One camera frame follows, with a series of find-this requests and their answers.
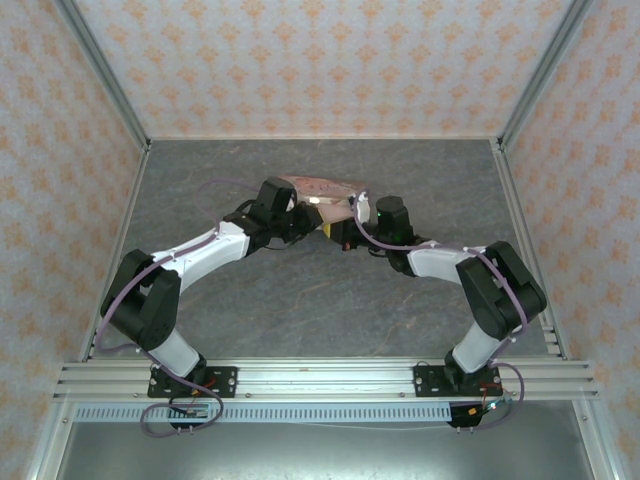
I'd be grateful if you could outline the pink illustrated book-shaped box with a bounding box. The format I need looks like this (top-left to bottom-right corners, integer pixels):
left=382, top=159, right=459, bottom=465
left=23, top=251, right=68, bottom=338
left=277, top=172, right=372, bottom=224

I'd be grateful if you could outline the aluminium base beam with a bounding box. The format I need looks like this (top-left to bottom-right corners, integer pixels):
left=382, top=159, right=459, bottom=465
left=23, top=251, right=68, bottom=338
left=53, top=360, right=601, bottom=402

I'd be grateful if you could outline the small circuit board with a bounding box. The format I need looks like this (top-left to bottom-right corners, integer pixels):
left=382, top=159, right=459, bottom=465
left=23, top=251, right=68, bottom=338
left=169, top=403, right=209, bottom=419
left=467, top=399, right=511, bottom=419

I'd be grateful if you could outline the grey metal panel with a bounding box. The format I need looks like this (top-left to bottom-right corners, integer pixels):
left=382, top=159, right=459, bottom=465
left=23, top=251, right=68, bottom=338
left=49, top=419, right=601, bottom=480

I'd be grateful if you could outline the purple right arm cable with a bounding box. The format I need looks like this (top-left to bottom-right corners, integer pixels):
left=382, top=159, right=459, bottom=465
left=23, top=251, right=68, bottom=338
left=352, top=199, right=531, bottom=434

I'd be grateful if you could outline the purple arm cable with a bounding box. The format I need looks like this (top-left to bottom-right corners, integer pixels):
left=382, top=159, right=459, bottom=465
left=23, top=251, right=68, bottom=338
left=93, top=177, right=264, bottom=439
left=352, top=199, right=531, bottom=434

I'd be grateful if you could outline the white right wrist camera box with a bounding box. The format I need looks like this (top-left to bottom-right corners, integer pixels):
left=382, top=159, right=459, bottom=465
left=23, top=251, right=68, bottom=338
left=349, top=192, right=372, bottom=224

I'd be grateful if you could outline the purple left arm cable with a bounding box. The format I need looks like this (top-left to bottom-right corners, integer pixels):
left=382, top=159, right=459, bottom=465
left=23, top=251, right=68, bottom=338
left=93, top=177, right=264, bottom=439

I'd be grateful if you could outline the aluminium table side rail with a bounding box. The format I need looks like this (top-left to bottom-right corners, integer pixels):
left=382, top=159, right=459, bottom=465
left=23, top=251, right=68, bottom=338
left=79, top=142, right=153, bottom=364
left=492, top=139, right=572, bottom=361

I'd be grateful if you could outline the grey slotted cable duct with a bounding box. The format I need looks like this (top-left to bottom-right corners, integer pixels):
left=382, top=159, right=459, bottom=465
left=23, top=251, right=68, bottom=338
left=73, top=403, right=456, bottom=425

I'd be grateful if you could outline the aluminium corner post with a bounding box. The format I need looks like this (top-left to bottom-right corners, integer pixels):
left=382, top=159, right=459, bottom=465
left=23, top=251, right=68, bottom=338
left=52, top=0, right=153, bottom=151
left=497, top=0, right=599, bottom=151

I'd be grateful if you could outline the aluminium frame leg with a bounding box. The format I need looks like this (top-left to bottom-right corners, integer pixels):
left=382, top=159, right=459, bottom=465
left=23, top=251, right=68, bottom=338
left=27, top=399, right=76, bottom=480
left=573, top=399, right=622, bottom=480

